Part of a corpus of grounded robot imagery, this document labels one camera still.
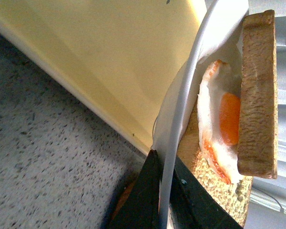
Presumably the fried egg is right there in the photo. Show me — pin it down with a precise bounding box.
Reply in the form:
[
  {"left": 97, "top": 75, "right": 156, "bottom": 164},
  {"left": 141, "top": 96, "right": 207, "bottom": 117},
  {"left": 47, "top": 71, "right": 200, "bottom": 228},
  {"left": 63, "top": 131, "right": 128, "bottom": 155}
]
[{"left": 197, "top": 60, "right": 243, "bottom": 184}]

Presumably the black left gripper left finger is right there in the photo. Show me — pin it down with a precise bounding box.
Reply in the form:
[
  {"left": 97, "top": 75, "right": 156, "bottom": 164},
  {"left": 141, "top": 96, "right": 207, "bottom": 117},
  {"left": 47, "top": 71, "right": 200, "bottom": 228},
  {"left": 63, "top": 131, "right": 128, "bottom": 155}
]
[{"left": 108, "top": 150, "right": 160, "bottom": 229}]

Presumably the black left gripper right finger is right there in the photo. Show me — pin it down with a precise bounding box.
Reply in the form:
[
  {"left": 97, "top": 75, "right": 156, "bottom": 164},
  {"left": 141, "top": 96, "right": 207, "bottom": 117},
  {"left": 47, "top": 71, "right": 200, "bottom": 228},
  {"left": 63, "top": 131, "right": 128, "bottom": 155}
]
[{"left": 170, "top": 158, "right": 242, "bottom": 229}]

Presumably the yellow bear tray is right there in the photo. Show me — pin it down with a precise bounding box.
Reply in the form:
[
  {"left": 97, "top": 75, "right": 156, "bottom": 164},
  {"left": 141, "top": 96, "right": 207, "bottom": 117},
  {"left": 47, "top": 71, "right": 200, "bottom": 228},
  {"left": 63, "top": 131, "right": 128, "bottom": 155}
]
[{"left": 0, "top": 0, "right": 206, "bottom": 153}]

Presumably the white round plate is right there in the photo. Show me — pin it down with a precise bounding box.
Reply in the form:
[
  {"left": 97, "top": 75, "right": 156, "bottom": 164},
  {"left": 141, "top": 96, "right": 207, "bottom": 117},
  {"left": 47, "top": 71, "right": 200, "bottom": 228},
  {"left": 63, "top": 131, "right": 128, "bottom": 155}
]
[{"left": 152, "top": 0, "right": 249, "bottom": 229}]

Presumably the bread slice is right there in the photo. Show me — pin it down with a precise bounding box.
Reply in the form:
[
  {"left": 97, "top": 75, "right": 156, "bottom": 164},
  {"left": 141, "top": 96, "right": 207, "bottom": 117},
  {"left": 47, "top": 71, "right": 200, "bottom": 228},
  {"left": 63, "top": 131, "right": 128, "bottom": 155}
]
[
  {"left": 237, "top": 10, "right": 278, "bottom": 179},
  {"left": 177, "top": 105, "right": 253, "bottom": 226}
]

